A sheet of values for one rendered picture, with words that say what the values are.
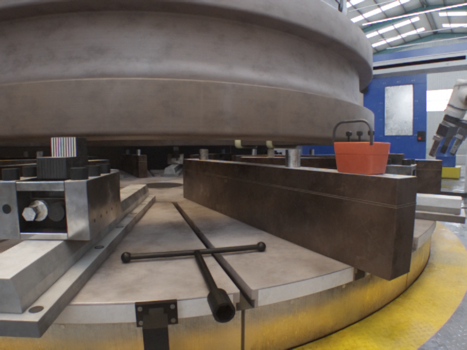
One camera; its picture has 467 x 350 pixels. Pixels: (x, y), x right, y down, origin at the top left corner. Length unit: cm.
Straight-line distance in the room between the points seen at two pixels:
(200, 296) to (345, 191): 69
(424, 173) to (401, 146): 292
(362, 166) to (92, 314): 108
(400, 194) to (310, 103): 89
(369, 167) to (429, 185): 244
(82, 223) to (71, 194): 11
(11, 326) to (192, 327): 54
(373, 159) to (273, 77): 88
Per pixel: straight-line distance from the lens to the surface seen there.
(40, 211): 125
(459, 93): 154
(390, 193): 114
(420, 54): 650
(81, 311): 107
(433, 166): 361
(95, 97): 152
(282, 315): 121
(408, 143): 643
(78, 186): 113
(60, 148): 138
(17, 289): 94
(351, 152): 124
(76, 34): 180
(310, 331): 134
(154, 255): 132
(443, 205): 237
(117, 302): 103
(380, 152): 124
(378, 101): 664
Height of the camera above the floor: 78
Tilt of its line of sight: 5 degrees down
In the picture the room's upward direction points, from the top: straight up
